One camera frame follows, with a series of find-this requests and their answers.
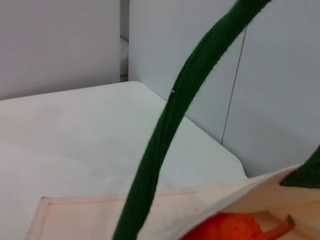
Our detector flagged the orange toy fruit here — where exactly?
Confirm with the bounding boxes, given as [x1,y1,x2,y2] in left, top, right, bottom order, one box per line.
[184,211,296,240]

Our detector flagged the white canvas handbag green handles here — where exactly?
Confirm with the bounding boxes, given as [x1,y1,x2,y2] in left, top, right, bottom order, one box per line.
[27,0,320,240]

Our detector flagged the thin dark hanging cable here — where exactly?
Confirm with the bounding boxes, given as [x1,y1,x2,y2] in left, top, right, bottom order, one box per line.
[221,24,248,145]

